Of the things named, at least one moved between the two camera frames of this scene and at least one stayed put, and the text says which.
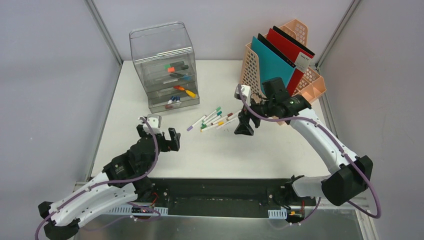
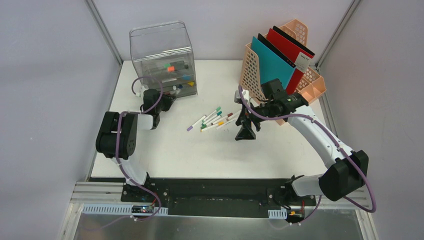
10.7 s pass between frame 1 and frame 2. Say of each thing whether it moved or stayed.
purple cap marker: stayed
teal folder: stayed
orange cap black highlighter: stayed
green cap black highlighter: stayed
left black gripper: moved
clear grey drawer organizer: moved
